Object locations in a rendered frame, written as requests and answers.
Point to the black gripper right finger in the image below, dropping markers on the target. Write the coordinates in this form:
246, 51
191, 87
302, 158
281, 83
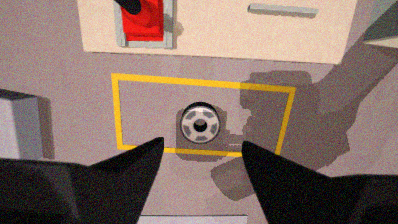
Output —
290, 193

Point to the yellow rectangular outline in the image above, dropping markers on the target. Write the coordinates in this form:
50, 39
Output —
116, 98

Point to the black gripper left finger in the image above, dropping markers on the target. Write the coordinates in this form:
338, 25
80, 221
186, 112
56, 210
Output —
113, 191

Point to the grey wheel with black tyre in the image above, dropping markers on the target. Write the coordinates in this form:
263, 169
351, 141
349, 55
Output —
200, 134

